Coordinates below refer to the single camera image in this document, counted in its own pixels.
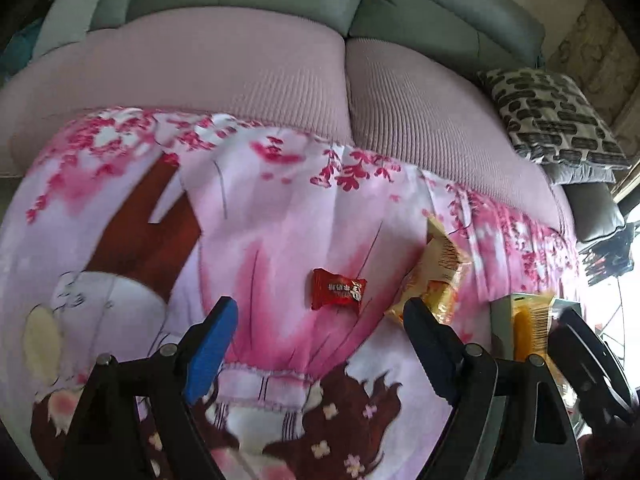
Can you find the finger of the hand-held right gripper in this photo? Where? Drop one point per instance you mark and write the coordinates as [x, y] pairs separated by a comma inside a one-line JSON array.
[[590, 365]]

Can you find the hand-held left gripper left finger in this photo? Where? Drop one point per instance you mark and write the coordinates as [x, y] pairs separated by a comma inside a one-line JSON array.
[[212, 350]]

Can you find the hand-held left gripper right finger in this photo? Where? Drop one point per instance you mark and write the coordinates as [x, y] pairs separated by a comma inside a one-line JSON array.
[[430, 350]]

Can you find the orange snack packet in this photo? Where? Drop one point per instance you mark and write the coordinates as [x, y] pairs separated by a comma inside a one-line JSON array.
[[530, 330]]

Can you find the small yellow snack packet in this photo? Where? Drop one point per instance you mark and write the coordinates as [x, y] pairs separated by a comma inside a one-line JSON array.
[[440, 275]]

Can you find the small red candy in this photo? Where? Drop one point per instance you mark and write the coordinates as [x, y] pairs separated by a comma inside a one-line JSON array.
[[335, 290]]

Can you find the black metal rack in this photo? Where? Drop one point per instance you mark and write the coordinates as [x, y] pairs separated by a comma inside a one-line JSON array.
[[607, 255]]

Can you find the pink printed blanket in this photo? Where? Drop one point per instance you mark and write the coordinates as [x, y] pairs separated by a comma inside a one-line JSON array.
[[280, 240]]

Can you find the grey pillow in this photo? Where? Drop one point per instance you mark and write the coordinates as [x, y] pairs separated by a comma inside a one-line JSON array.
[[580, 175]]

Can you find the black and white patterned pillow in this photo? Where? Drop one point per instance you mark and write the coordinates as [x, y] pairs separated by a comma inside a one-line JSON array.
[[550, 115]]

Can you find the pink ribbed seat cover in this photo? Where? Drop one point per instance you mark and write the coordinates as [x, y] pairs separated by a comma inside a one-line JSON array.
[[200, 70]]

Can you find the beige patterned curtain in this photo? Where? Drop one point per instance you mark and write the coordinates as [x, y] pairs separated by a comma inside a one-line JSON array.
[[595, 50]]

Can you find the teal cloth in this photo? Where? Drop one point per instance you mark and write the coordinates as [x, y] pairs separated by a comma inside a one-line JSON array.
[[20, 50]]

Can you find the light grey cushion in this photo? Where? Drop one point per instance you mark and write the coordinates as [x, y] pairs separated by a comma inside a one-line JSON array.
[[70, 15]]

